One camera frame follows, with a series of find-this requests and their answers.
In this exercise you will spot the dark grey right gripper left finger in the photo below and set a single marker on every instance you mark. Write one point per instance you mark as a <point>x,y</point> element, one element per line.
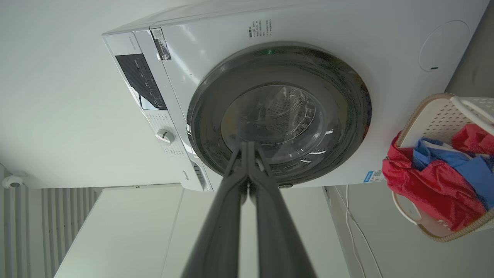
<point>222,231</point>

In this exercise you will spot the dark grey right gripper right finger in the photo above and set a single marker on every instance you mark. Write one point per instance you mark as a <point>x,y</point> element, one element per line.
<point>276,235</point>

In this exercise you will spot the round dark washing machine door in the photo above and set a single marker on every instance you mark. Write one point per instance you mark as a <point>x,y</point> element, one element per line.
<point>278,112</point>

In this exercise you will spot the white front-load washing machine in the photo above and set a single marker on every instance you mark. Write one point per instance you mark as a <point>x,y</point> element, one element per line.
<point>293,50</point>

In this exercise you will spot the white control dial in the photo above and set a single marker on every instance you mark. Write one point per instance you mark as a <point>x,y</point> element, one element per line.
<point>164,136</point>

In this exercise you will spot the red garment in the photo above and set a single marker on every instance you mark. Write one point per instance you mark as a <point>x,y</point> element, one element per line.
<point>432,181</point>

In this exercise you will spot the white slatted radiator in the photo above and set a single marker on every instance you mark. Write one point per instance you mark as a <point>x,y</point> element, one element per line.
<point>46,227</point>

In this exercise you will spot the white woven laundry basket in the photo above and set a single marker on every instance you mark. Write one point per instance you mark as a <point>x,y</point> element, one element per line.
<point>438,119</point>

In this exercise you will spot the blue garment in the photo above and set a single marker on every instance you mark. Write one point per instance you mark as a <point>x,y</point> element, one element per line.
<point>463,160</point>

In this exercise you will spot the white security camera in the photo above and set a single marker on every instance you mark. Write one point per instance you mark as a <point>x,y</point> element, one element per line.
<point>12,181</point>

